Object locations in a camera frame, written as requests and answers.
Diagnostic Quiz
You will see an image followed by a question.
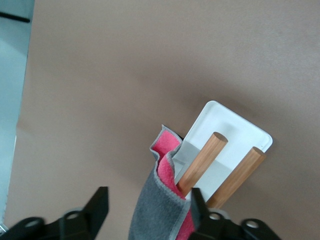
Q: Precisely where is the grey and pink cloth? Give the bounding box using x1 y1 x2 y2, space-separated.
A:
127 123 199 240

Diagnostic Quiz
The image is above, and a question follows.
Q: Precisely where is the white rack base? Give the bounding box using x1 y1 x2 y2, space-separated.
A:
172 100 274 209

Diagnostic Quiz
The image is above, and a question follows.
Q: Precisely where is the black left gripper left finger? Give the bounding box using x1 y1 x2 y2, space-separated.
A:
47 186 110 240

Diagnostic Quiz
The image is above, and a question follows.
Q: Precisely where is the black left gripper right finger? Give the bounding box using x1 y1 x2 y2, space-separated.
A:
190 187 249 240

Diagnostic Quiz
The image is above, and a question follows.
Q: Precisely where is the wooden chopsticks pair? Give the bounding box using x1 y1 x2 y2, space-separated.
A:
176 131 229 199

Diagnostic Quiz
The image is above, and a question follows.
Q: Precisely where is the wooden rack rod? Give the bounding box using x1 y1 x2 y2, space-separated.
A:
205 146 267 210

